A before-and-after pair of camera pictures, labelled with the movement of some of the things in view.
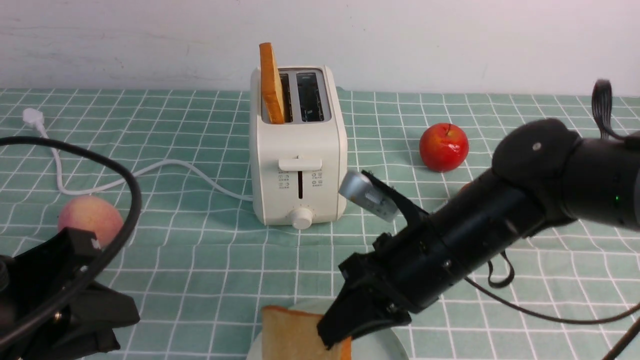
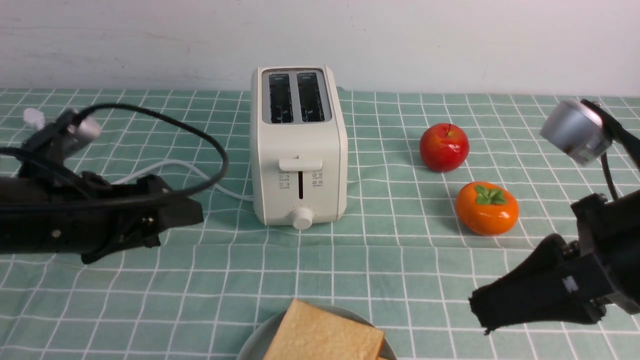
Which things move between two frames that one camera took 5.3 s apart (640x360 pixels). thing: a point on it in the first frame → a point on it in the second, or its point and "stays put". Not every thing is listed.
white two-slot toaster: (297, 168) stays put
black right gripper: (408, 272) → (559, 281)
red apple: (443, 147) stays put
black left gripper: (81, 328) → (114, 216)
